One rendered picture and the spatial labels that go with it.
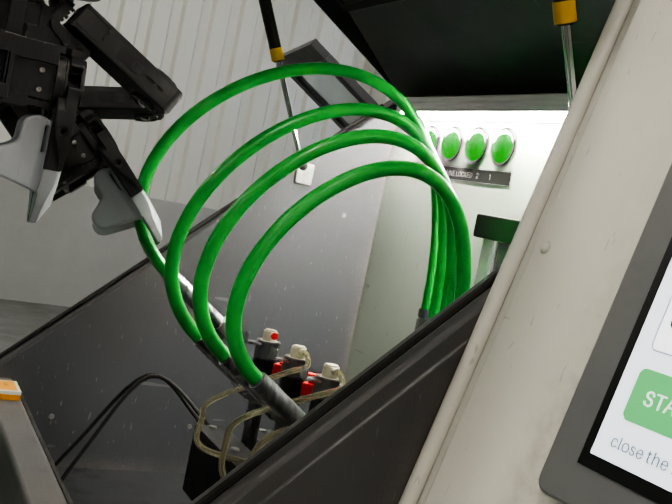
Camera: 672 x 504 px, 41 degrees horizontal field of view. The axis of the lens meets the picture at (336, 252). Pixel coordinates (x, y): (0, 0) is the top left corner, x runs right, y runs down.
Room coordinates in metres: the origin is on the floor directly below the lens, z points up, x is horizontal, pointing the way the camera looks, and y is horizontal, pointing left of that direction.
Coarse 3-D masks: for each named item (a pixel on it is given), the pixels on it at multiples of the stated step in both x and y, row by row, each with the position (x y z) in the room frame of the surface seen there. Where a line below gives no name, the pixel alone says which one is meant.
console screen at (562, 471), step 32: (640, 256) 0.60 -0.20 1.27; (640, 288) 0.58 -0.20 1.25; (608, 320) 0.60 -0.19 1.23; (640, 320) 0.57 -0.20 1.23; (608, 352) 0.58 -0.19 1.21; (640, 352) 0.56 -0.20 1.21; (608, 384) 0.57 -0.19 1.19; (640, 384) 0.55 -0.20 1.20; (576, 416) 0.58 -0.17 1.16; (608, 416) 0.56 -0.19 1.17; (640, 416) 0.54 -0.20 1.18; (576, 448) 0.57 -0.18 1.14; (608, 448) 0.55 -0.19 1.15; (640, 448) 0.53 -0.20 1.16; (544, 480) 0.58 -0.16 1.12; (576, 480) 0.56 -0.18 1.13; (608, 480) 0.54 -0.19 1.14; (640, 480) 0.52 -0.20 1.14
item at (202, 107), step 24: (264, 72) 0.99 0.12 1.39; (288, 72) 1.00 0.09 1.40; (312, 72) 1.02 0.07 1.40; (336, 72) 1.03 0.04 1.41; (360, 72) 1.04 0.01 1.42; (216, 96) 0.97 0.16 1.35; (192, 120) 0.96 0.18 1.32; (168, 144) 0.95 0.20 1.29; (432, 144) 1.09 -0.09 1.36; (144, 168) 0.95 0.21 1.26; (432, 192) 1.10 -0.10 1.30; (432, 216) 1.11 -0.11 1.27; (144, 240) 0.95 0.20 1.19; (432, 240) 1.11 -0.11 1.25; (432, 264) 1.11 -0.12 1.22; (432, 288) 1.11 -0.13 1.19
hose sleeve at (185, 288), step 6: (180, 276) 0.97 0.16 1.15; (180, 282) 0.97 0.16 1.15; (186, 282) 0.97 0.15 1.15; (180, 288) 0.97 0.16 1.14; (186, 288) 0.97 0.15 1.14; (192, 288) 0.98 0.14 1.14; (186, 294) 0.97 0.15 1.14; (186, 300) 0.98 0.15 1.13; (192, 306) 0.98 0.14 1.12; (210, 306) 0.99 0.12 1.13; (210, 312) 0.99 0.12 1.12; (216, 312) 0.99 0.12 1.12; (216, 318) 0.99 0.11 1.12; (222, 318) 1.00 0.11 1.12; (216, 324) 0.99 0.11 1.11
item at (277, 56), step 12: (264, 0) 1.32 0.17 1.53; (264, 12) 1.32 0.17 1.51; (264, 24) 1.33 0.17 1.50; (276, 36) 1.33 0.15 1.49; (276, 48) 1.33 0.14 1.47; (276, 60) 1.33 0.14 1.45; (288, 96) 1.34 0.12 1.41; (288, 108) 1.35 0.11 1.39; (300, 168) 1.36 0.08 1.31; (312, 168) 1.37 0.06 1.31; (300, 180) 1.36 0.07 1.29
